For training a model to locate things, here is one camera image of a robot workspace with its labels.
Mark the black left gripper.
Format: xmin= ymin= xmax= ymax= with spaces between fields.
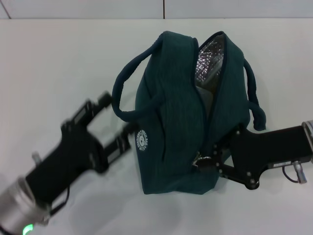
xmin=25 ymin=90 xmax=137 ymax=204

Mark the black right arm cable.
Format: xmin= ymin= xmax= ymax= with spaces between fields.
xmin=281 ymin=160 xmax=309 ymax=185

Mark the silver zipper pull ring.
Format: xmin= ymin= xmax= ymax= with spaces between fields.
xmin=192 ymin=151 xmax=211 ymax=169

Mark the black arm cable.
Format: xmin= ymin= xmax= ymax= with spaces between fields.
xmin=281 ymin=160 xmax=309 ymax=185
xmin=48 ymin=186 xmax=72 ymax=216

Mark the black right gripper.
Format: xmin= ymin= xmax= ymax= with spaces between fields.
xmin=197 ymin=124 xmax=313 ymax=190

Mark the dark teal insulated lunch bag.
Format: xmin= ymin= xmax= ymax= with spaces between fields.
xmin=112 ymin=30 xmax=268 ymax=195

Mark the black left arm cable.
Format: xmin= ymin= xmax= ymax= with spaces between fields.
xmin=48 ymin=186 xmax=72 ymax=216

